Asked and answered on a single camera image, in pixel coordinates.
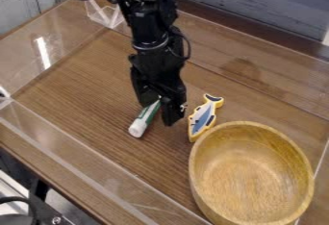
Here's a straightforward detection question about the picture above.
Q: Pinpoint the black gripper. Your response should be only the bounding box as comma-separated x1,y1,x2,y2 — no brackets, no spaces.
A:
129,37,187,126

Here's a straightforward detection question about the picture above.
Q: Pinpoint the green white marker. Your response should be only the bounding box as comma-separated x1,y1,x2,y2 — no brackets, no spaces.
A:
129,101,161,138

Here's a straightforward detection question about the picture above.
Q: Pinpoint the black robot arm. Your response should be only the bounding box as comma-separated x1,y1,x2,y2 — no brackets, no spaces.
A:
82,0,192,126

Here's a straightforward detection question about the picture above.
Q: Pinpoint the brown wooden bowl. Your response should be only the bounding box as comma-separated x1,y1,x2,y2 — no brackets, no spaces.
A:
189,121,315,225

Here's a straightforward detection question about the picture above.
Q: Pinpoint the yellow blue fish toy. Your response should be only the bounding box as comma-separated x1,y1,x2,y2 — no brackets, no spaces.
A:
188,93,225,142

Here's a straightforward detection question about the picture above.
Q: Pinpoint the clear acrylic front wall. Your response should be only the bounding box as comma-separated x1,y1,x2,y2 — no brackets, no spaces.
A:
0,98,212,225

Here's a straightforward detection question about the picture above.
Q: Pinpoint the black cable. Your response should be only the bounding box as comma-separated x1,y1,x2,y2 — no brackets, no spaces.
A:
0,197,47,225

